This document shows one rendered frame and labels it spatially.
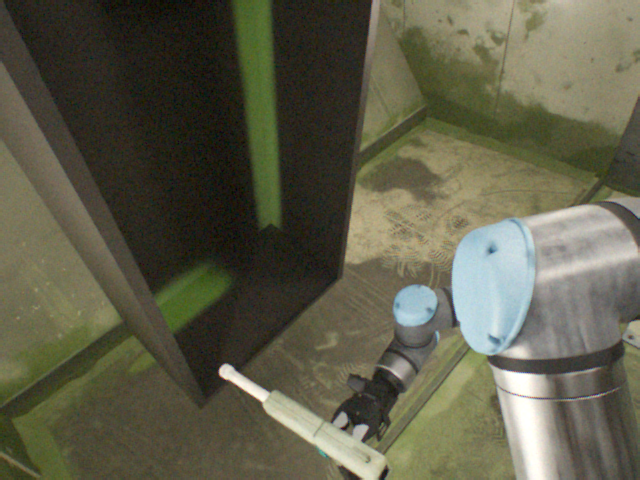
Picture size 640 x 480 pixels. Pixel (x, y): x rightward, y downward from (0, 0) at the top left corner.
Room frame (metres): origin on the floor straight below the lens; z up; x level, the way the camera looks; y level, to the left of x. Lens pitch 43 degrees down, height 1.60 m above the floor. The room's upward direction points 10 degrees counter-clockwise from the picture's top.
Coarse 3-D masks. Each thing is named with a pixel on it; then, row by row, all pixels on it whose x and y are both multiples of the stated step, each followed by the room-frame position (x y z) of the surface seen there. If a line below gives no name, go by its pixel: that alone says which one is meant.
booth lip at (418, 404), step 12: (600, 180) 1.70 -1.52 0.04; (588, 192) 1.63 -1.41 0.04; (468, 348) 0.88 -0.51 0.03; (456, 360) 0.84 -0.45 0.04; (444, 372) 0.80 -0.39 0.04; (432, 384) 0.76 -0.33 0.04; (420, 396) 0.72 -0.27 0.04; (420, 408) 0.68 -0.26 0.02; (408, 420) 0.64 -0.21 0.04; (396, 432) 0.61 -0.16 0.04; (384, 444) 0.58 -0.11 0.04
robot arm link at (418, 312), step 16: (416, 288) 0.59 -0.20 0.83; (400, 304) 0.56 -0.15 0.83; (416, 304) 0.55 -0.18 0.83; (432, 304) 0.54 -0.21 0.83; (448, 304) 0.55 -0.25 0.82; (400, 320) 0.54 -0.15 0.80; (416, 320) 0.52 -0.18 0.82; (432, 320) 0.53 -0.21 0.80; (448, 320) 0.53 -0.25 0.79; (400, 336) 0.54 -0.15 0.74; (416, 336) 0.52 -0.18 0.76; (432, 336) 0.54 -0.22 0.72
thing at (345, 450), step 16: (224, 368) 0.60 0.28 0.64; (240, 384) 0.54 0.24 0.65; (272, 400) 0.47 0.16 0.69; (288, 400) 0.46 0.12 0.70; (272, 416) 0.45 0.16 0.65; (288, 416) 0.42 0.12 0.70; (304, 416) 0.41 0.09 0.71; (304, 432) 0.38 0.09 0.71; (320, 432) 0.37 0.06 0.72; (336, 432) 0.36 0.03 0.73; (336, 448) 0.33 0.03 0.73; (352, 448) 0.31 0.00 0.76; (368, 448) 0.31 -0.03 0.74; (336, 464) 0.32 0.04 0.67; (352, 464) 0.29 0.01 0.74; (368, 464) 0.28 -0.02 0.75; (384, 464) 0.28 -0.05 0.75
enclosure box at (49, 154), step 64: (0, 0) 0.44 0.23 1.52; (64, 0) 0.84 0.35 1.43; (128, 0) 0.91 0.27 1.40; (192, 0) 1.01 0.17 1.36; (256, 0) 1.11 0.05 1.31; (320, 0) 0.95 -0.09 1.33; (0, 64) 0.44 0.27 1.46; (64, 64) 0.82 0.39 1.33; (128, 64) 0.90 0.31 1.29; (192, 64) 1.01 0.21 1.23; (256, 64) 1.14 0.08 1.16; (320, 64) 0.97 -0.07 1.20; (0, 128) 0.68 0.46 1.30; (64, 128) 0.46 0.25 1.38; (128, 128) 0.90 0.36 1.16; (192, 128) 1.01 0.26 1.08; (256, 128) 1.15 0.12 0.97; (320, 128) 0.99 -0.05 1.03; (64, 192) 0.52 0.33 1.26; (128, 192) 0.88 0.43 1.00; (192, 192) 1.01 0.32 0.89; (256, 192) 1.18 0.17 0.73; (320, 192) 1.01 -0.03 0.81; (128, 256) 0.50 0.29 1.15; (192, 256) 1.01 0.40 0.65; (256, 256) 1.09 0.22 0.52; (320, 256) 1.05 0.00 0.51; (128, 320) 0.74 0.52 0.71; (192, 320) 0.87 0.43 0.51; (256, 320) 0.85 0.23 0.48; (192, 384) 0.57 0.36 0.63
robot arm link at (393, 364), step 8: (384, 352) 0.54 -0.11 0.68; (392, 352) 0.53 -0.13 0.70; (384, 360) 0.51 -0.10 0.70; (392, 360) 0.51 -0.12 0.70; (400, 360) 0.50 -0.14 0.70; (376, 368) 0.51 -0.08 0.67; (384, 368) 0.49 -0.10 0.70; (392, 368) 0.49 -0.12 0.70; (400, 368) 0.49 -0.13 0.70; (408, 368) 0.49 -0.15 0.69; (400, 376) 0.47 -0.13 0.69; (408, 376) 0.47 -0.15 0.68; (400, 384) 0.46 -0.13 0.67; (408, 384) 0.46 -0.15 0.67
